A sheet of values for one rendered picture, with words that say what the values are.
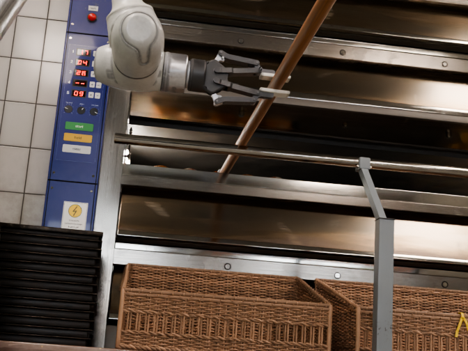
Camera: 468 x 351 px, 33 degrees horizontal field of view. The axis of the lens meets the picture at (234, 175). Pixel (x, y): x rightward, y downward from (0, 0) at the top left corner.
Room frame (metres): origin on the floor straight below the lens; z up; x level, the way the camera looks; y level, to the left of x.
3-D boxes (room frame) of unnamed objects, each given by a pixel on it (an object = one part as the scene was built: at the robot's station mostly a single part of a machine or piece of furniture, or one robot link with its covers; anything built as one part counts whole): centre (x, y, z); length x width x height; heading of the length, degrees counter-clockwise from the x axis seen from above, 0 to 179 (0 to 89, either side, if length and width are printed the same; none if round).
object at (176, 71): (1.73, 0.15, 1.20); 0.09 x 0.06 x 0.09; 8
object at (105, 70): (1.70, 0.25, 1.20); 0.16 x 0.13 x 0.11; 98
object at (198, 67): (1.73, 0.08, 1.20); 0.09 x 0.07 x 0.08; 98
